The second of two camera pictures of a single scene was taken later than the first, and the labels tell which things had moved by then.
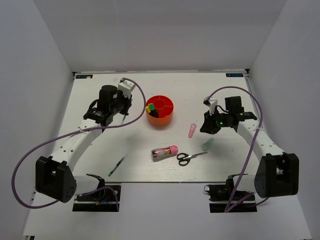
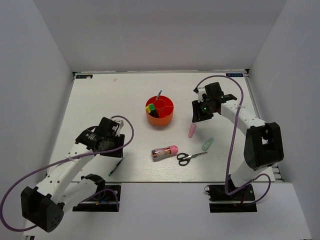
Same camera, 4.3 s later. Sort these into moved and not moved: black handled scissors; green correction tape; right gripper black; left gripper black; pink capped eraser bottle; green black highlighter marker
Moved: right gripper black; left gripper black
Not moved: pink capped eraser bottle; green correction tape; black handled scissors; green black highlighter marker
